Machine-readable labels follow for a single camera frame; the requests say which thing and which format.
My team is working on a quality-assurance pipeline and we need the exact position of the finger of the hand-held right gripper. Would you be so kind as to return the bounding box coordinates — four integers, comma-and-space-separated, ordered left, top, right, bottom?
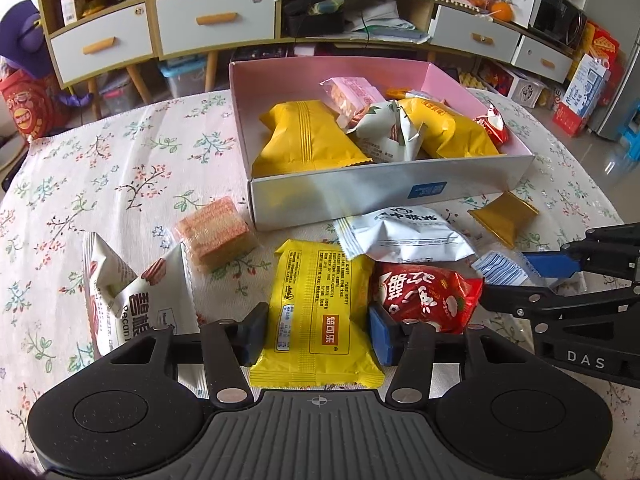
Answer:
522, 223, 640, 281
481, 280, 640, 321

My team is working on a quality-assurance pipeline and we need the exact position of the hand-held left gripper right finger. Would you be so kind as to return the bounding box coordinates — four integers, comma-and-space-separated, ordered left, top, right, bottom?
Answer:
367, 304, 544, 409

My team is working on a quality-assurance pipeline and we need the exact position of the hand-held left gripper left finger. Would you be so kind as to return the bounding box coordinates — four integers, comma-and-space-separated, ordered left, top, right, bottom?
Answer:
97, 302, 271, 409

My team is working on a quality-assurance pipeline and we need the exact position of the clear white snack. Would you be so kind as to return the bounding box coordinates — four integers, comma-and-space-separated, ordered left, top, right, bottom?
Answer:
471, 250, 556, 288

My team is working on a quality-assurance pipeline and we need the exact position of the gold brown snack packet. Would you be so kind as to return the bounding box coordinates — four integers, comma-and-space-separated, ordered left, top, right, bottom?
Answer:
468, 191, 540, 248

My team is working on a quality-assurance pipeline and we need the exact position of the yellow printed snack packet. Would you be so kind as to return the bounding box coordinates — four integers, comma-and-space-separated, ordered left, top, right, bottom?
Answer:
249, 239, 386, 390

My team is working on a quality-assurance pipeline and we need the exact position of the white grey snack packet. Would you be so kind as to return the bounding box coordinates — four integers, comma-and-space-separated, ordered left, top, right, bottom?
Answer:
333, 206, 476, 263

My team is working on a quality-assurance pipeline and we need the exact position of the clear orange wafer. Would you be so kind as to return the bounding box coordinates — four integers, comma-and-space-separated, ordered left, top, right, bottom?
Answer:
173, 196, 258, 273

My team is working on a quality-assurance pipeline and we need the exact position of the white pecan snack packet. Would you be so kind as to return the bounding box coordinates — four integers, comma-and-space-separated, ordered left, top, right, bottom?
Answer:
82, 231, 201, 361
347, 100, 426, 163

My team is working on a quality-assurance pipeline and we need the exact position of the pink cardboard box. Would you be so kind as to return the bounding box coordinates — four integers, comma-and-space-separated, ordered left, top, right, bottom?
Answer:
228, 59, 537, 232

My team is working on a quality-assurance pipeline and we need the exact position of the yellow orange snack packet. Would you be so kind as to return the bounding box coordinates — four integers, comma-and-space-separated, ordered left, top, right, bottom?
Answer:
397, 97, 501, 159

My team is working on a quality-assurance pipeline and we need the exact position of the large plain yellow packet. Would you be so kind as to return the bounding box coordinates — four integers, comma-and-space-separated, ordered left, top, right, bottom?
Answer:
251, 101, 373, 178

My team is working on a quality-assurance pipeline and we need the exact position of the pink wafer packet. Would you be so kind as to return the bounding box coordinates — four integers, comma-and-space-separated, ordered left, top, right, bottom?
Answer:
320, 76, 386, 128

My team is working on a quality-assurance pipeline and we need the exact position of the white red printed box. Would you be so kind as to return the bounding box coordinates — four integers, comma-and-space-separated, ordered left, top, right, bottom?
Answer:
480, 62, 548, 108

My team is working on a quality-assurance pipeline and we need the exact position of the grey metal appliance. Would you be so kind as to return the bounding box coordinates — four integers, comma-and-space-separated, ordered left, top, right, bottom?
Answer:
595, 35, 640, 141

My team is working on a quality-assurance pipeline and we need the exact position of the yellow egg tray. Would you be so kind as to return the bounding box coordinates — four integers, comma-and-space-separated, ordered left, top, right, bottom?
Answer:
457, 67, 488, 91

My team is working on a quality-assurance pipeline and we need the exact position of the floral tablecloth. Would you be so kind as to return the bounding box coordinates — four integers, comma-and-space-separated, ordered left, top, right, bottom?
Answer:
0, 87, 640, 480

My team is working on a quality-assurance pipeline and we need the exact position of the yellow red box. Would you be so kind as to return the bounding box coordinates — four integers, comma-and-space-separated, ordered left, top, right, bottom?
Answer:
580, 20, 621, 68

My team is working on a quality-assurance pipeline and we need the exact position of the white toaster oven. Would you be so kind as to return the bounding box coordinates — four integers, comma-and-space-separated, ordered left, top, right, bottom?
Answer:
527, 0, 588, 46

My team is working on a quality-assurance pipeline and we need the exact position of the blue lid storage box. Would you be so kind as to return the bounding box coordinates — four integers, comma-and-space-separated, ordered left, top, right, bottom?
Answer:
159, 55, 208, 96

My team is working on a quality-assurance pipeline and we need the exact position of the clear storage box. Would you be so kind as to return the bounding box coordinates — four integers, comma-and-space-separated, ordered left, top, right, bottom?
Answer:
97, 72, 136, 113

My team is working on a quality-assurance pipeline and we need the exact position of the wooden shelf cabinet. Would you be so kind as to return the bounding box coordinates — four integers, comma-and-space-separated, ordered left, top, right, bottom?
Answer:
32, 0, 278, 106

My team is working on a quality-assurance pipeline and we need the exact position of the low wooden media cabinet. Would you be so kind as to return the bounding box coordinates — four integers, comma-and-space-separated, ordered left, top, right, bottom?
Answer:
275, 0, 581, 91

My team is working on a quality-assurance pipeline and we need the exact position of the black lid storage box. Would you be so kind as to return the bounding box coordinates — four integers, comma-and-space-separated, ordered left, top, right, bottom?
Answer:
230, 45, 291, 63

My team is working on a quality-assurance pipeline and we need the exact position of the pile of papers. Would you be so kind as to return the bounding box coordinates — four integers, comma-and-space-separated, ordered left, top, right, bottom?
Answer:
345, 0, 431, 45

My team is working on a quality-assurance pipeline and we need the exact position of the red printed bag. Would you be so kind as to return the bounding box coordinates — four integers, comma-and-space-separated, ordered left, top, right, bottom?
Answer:
0, 70, 68, 141

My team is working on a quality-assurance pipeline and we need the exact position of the purple hat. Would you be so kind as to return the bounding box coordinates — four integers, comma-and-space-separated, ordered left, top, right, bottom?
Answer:
0, 0, 53, 78

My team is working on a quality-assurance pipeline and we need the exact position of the cardboard box white label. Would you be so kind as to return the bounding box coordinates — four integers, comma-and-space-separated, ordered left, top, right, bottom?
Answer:
60, 0, 93, 23

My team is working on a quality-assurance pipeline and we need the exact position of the white drawer orange handle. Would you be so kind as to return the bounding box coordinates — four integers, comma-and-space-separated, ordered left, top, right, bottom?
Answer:
155, 0, 277, 57
512, 35, 573, 83
50, 2, 153, 86
429, 4, 526, 66

